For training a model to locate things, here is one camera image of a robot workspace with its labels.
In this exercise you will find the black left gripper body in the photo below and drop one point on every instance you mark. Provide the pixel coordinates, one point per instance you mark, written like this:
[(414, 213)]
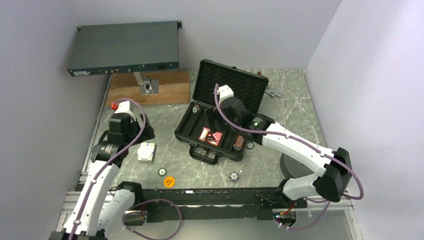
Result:
[(135, 129)]

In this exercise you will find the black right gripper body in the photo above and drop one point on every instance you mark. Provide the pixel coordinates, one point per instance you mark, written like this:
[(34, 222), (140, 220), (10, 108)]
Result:
[(233, 123)]

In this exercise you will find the red playing card deck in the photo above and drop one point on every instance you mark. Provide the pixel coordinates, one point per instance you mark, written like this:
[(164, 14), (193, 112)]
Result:
[(212, 138)]

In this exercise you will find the row of poker chips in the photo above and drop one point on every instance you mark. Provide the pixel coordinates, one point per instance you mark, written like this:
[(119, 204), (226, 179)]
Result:
[(238, 143)]

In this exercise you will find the clear dealer button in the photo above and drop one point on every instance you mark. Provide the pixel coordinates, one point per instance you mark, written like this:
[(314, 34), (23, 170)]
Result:
[(145, 151)]

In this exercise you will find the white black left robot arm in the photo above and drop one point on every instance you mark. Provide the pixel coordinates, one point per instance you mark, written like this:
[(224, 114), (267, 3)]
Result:
[(90, 218)]

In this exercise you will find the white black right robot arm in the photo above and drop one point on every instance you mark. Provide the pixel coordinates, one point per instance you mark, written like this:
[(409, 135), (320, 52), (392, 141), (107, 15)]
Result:
[(330, 171)]

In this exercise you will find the black foam-lined poker case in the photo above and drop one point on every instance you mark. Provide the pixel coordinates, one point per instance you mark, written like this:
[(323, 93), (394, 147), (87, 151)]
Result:
[(248, 87)]

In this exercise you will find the adjustable metal wrench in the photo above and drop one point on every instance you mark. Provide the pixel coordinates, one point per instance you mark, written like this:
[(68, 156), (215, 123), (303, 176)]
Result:
[(270, 91)]

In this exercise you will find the green poker chip on table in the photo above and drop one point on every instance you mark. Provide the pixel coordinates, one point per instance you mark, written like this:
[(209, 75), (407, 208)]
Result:
[(162, 172)]

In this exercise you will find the wooden board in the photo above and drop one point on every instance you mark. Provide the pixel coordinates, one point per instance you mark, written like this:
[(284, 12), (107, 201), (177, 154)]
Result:
[(174, 87)]

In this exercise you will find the orange round sticker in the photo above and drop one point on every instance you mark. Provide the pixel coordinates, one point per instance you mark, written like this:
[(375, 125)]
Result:
[(169, 182)]

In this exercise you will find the grey foam roll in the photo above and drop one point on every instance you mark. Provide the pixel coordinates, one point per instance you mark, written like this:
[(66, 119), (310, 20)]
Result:
[(295, 174)]

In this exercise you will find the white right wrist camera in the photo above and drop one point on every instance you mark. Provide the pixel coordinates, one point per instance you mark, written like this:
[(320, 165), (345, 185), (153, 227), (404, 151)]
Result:
[(224, 92)]

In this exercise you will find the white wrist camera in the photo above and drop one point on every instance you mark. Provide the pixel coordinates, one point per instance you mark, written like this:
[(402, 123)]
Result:
[(224, 92), (123, 107)]

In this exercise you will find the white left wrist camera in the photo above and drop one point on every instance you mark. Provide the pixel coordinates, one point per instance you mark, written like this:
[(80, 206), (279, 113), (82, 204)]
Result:
[(123, 107)]

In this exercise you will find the metal stand bracket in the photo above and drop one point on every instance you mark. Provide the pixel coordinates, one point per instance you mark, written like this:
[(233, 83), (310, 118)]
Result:
[(147, 85)]

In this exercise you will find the grey rack network switch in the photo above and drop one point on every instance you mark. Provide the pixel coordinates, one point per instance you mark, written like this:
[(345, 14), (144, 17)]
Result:
[(125, 48)]

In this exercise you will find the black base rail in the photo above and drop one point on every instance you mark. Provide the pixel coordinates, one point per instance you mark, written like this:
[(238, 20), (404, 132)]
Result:
[(260, 203)]

